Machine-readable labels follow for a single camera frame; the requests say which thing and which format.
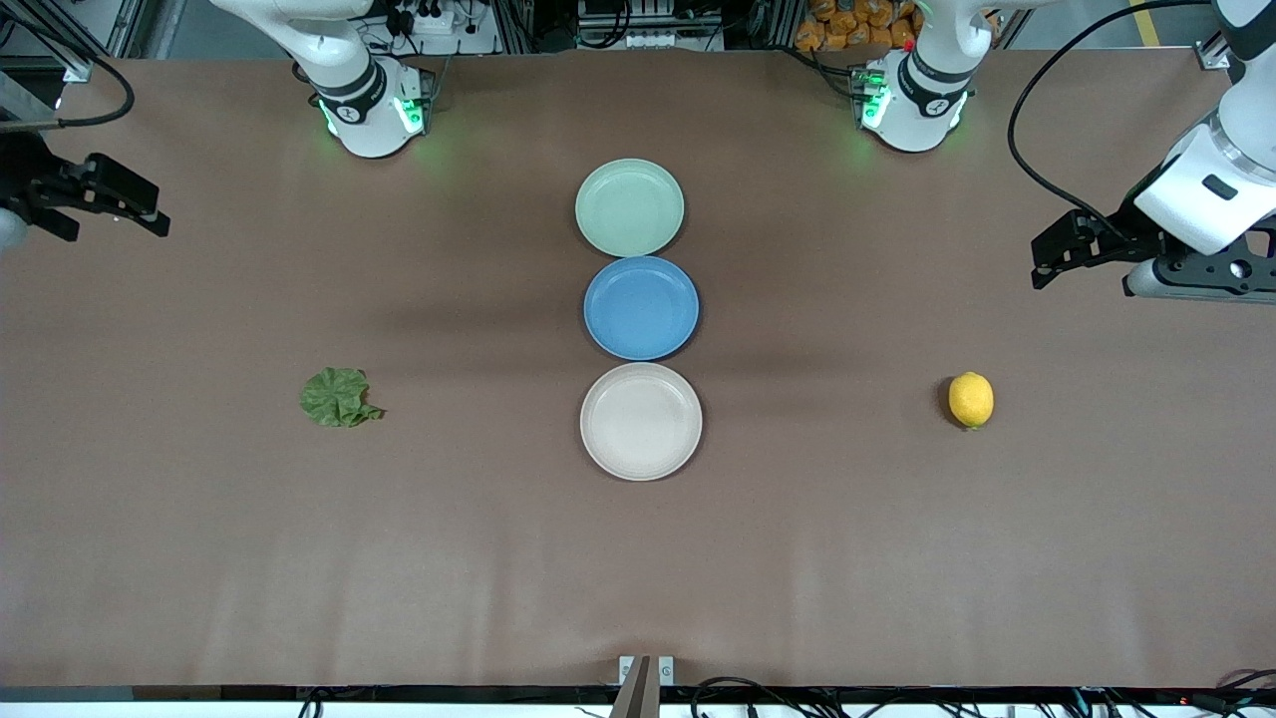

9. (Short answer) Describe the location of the yellow lemon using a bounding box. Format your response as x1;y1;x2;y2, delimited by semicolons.
948;371;996;432

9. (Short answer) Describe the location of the green lettuce leaf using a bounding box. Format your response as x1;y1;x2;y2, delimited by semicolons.
299;367;387;429

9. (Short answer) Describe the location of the bag of orange items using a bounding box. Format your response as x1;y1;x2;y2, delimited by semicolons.
795;0;1001;53

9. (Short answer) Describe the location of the brown table cover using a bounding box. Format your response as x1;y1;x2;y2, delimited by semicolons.
0;48;1276;689

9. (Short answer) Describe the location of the white power strip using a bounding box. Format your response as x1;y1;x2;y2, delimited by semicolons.
384;0;472;37

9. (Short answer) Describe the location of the blue round plate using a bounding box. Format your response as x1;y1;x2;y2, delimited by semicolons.
583;255;701;362

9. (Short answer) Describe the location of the light green round plate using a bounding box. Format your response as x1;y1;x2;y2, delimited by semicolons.
575;159;686;258

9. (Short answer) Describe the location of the beige round plate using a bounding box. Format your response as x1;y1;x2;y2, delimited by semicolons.
579;362;704;482

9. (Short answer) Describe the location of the black equipment rack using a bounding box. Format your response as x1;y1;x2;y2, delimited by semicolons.
538;0;759;53

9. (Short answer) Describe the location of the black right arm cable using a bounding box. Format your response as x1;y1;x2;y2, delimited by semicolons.
0;15;137;131

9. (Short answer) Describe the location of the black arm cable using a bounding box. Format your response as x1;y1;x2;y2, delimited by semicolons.
0;15;137;131
1007;0;1215;242

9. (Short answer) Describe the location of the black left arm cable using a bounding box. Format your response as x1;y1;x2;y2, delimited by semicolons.
1007;0;1215;242

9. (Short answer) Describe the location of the aluminium frame profile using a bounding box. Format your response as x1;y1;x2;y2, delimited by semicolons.
0;0;96;84
1194;30;1237;73

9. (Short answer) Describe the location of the brown post with white brackets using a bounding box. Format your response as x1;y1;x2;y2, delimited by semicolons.
610;654;676;718

